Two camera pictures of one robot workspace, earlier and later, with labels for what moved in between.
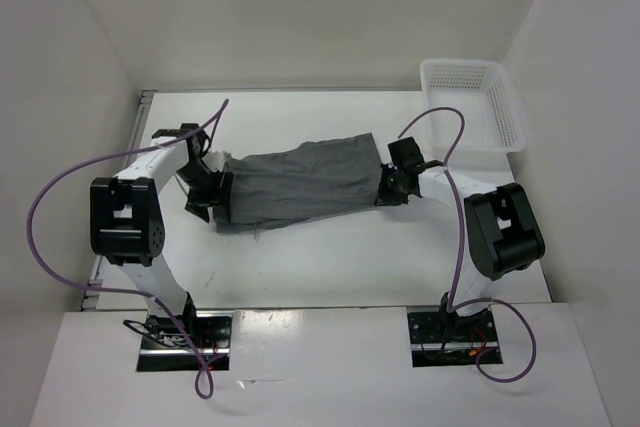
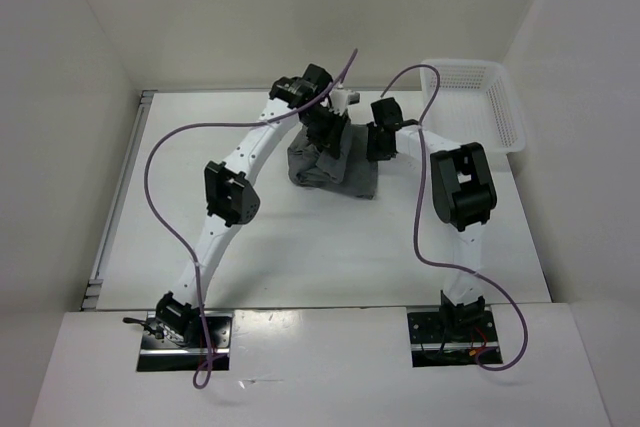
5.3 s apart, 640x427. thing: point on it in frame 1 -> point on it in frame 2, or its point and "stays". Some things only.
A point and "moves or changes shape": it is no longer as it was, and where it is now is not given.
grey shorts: x=296 y=185 moves or changes shape
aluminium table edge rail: x=127 y=170 stays
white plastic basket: x=483 y=91 stays
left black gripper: x=215 y=197 -> x=330 y=141
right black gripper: x=385 y=196 -> x=373 y=152
